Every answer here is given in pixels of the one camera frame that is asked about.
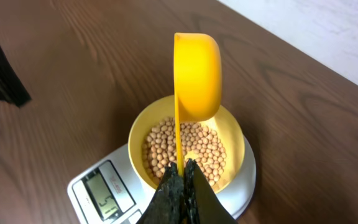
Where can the soybeans in bowl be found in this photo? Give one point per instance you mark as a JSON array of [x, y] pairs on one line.
[[199, 143]]

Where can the pale yellow bowl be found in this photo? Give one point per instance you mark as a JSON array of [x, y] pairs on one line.
[[223, 122]]

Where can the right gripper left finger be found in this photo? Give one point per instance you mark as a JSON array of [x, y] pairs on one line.
[[166, 205]]

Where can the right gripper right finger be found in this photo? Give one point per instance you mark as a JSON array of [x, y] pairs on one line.
[[201, 203]]

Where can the yellow plastic measuring scoop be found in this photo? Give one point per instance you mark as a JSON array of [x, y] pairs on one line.
[[197, 76]]

